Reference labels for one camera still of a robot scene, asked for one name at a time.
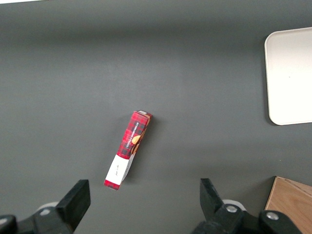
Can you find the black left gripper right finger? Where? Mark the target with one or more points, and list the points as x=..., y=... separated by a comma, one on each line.
x=214, y=202

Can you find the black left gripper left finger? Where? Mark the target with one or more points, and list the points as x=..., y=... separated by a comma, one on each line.
x=73, y=204

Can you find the white plastic tray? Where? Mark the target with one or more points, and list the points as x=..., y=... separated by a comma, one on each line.
x=290, y=78

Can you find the light wooden board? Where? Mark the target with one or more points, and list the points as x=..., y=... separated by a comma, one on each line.
x=291, y=202

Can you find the red tartan shortbread box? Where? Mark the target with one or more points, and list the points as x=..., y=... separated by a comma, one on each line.
x=128, y=149

